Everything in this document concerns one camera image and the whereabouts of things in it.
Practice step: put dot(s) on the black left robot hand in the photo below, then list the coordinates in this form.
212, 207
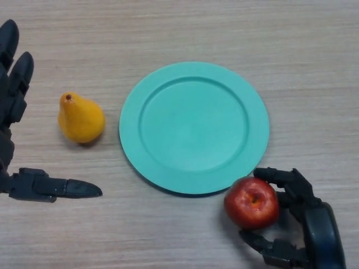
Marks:
7, 92

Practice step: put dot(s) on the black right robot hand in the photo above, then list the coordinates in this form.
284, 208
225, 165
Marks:
322, 232

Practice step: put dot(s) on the red apple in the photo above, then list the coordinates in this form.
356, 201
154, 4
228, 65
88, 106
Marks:
249, 206

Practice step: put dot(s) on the green round plate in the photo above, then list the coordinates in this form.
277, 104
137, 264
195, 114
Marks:
193, 129

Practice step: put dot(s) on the yellow pear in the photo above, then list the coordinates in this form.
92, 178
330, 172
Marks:
81, 122

